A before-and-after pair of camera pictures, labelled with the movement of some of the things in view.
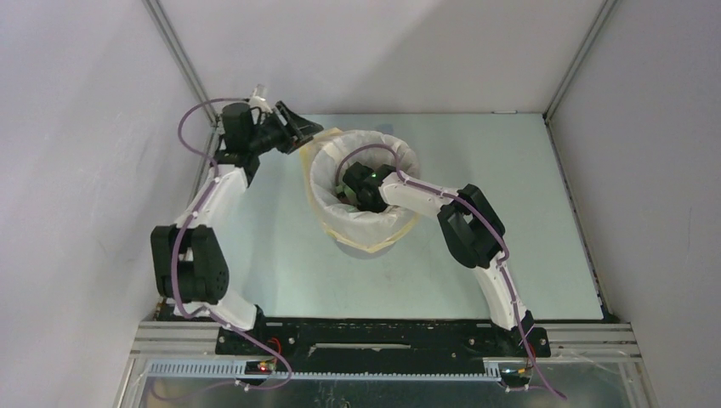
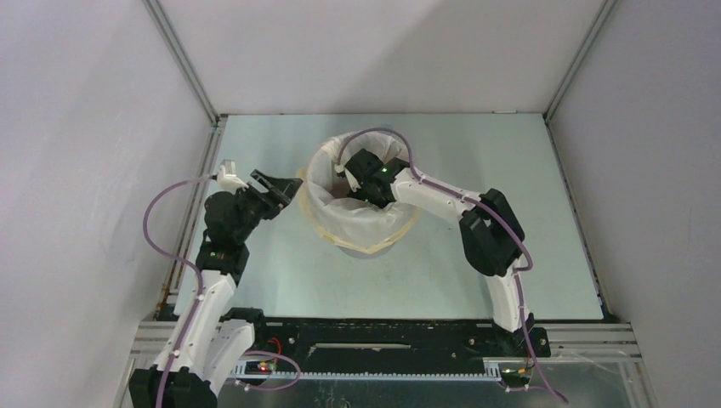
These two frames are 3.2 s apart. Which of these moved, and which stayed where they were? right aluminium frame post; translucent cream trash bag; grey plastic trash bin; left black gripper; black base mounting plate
Moved: left black gripper; translucent cream trash bag
Stayed: right aluminium frame post; grey plastic trash bin; black base mounting plate
